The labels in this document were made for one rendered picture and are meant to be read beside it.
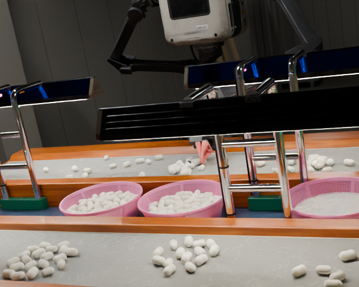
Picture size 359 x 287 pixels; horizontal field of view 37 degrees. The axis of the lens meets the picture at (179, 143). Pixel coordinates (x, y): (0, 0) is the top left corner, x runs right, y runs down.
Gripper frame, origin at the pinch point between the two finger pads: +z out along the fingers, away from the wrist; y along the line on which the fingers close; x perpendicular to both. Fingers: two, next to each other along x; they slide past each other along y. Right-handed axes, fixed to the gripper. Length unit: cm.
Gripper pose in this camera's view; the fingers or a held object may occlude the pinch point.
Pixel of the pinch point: (202, 162)
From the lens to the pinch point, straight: 192.5
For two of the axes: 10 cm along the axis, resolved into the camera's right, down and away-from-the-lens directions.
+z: -1.5, 8.4, -5.2
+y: 9.2, -0.8, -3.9
